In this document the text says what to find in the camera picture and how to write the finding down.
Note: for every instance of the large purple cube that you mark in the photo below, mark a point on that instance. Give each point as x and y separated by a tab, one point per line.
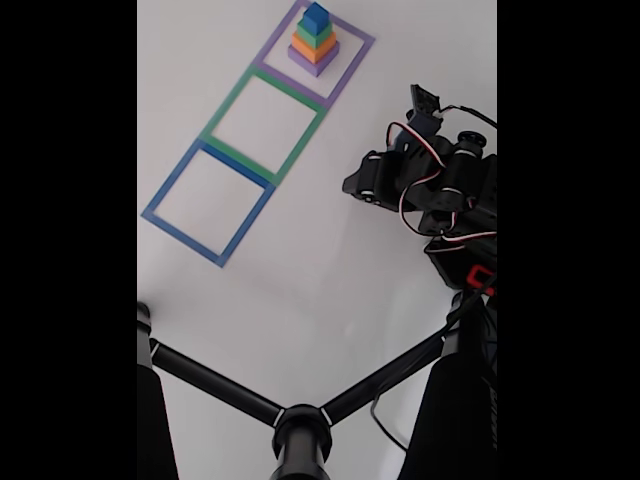
315	69

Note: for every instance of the orange cube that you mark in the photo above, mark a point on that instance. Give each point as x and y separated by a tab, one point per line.
312	52

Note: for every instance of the green cube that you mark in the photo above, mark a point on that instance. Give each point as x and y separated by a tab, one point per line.
320	37

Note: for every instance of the small blue cube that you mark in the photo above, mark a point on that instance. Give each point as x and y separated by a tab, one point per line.
315	16

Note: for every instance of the purple tape square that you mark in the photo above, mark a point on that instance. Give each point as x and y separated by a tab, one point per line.
346	70

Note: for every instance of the red clamp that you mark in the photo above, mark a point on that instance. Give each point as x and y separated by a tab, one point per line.
482	280

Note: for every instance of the green tape square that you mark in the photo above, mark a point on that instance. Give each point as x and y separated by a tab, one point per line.
233	100

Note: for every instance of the blue tape square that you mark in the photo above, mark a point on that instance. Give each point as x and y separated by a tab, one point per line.
185	238

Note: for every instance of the black tripod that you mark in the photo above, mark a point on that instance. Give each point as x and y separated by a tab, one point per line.
300	430

